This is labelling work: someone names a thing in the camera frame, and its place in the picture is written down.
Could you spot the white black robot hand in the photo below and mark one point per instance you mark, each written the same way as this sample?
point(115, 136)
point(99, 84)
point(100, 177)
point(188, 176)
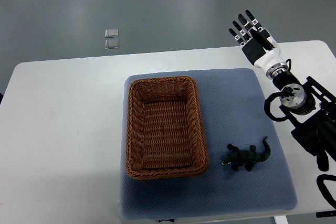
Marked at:
point(258, 45)

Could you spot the dark toy crocodile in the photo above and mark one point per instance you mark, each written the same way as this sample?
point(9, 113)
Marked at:
point(247, 158)

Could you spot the brown wicker basket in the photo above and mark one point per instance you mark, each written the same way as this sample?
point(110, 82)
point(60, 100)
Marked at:
point(165, 136)

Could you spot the blue grey cushion mat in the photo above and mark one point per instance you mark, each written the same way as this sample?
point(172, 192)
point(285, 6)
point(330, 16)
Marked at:
point(232, 104)

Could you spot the upper floor plate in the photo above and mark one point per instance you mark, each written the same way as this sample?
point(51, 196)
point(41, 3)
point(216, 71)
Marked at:
point(111, 32)

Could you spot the white table leg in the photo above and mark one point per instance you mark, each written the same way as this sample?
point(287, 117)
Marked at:
point(280, 219)

